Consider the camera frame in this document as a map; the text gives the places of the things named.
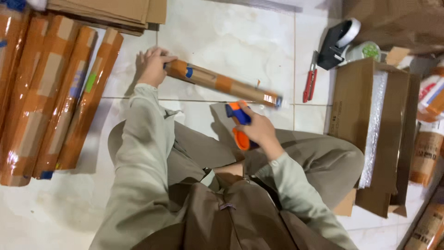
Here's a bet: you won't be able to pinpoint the clear tape roll green core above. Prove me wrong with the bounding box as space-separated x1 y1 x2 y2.
345 41 382 64

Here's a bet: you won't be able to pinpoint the person's grey trousered legs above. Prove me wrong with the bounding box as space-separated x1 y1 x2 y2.
108 120 365 210

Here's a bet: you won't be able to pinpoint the brown printed taped parcel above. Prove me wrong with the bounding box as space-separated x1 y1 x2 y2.
403 202 444 250
409 129 444 187

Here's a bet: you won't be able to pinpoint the bubble wrap sheet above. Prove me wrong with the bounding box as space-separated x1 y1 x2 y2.
358 71 389 190

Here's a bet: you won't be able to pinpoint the cardboard roll with orange tape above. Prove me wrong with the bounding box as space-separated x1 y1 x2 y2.
164 59 282 109

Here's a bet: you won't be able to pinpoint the person's left hand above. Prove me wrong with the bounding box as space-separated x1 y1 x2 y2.
136 47 178 88

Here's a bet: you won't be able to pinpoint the white and orange taped parcel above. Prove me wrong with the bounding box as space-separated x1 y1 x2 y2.
416 64 444 123

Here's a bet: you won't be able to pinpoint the tape-wrapped cardboard roll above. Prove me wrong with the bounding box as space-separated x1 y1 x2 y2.
32 26 98 180
0 16 81 187
56 28 124 171
0 14 50 139
0 5 31 136

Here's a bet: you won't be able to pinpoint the black tape dispenser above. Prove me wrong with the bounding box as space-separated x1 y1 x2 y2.
317 20 352 71

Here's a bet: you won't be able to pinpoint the large brown cardboard sheet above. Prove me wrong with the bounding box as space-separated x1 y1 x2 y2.
342 0 444 56

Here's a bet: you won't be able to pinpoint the small cardboard scrap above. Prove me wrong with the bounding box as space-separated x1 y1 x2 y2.
385 47 412 67

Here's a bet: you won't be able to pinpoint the orange and blue tape dispenser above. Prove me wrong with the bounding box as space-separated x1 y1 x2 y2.
225 101 260 151

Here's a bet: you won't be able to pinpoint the white tape roll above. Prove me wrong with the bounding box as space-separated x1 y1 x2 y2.
336 17 361 48

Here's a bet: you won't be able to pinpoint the person's right hand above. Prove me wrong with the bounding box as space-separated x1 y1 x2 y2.
235 102 284 161

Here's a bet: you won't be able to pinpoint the folded brown cardboard box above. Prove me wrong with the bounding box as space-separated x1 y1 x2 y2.
327 57 421 219

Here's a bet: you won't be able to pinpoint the blue cloth item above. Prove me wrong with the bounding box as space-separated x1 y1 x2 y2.
0 0 28 12

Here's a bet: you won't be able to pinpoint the stack of flat cardboard sheets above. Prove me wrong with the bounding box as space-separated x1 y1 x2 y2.
46 0 168 37

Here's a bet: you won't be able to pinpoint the person's brown garment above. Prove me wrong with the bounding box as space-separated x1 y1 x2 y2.
131 182 345 250

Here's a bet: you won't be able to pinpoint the red handled cutter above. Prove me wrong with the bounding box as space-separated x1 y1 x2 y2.
302 50 319 104

